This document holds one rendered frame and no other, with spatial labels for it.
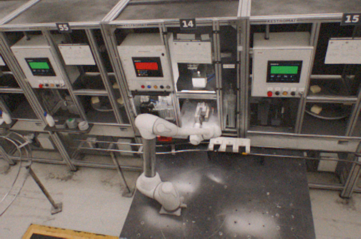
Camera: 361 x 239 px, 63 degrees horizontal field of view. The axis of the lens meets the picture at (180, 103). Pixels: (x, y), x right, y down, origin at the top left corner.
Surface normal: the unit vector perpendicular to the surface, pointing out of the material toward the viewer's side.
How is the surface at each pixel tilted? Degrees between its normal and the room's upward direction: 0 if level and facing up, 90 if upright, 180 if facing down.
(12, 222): 0
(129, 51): 90
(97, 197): 0
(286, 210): 0
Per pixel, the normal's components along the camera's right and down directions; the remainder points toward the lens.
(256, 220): -0.12, -0.77
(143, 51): -0.20, 0.64
